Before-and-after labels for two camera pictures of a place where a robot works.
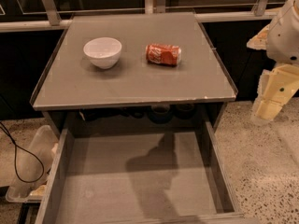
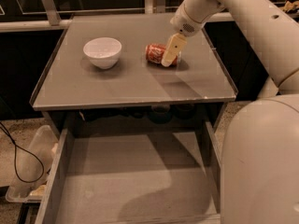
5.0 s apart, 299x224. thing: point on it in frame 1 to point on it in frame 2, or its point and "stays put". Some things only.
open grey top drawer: (177, 176) stays put
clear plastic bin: (35, 166) stays put
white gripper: (284, 42) to (184, 22)
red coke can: (163, 54) stays put
